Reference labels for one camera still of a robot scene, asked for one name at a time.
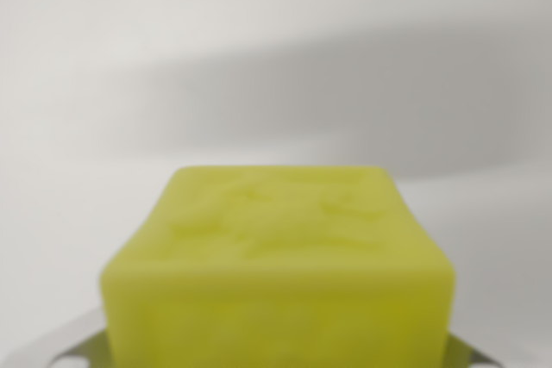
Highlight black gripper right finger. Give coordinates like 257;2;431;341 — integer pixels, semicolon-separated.
442;333;504;368

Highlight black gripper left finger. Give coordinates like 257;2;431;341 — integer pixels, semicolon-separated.
48;327;118;368

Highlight yellow soft cube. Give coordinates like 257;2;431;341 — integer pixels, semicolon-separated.
98;164;458;368

